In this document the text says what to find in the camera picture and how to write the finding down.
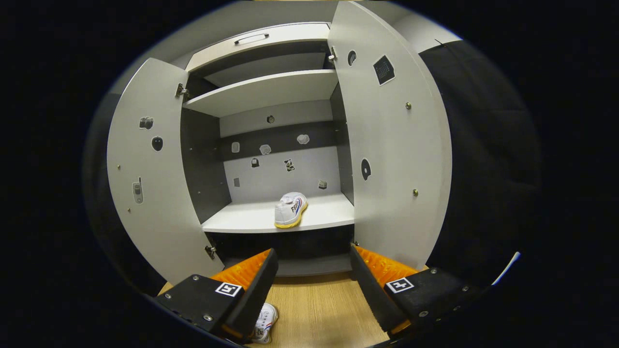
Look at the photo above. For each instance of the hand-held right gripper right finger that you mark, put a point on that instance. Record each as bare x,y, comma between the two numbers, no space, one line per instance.
375,295

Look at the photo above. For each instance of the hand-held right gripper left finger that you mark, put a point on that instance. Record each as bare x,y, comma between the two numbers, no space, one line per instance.
251,299

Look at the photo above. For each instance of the white canvas shoe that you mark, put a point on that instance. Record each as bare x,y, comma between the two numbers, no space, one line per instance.
266,319
290,210

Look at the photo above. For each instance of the white grey shoe cabinet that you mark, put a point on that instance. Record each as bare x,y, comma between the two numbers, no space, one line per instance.
242,217

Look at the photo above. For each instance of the white cabinet door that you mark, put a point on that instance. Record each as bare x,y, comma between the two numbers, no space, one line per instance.
154,217
396,145

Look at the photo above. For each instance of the white cabinet drawer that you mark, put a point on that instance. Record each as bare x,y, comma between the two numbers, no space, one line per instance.
300,35

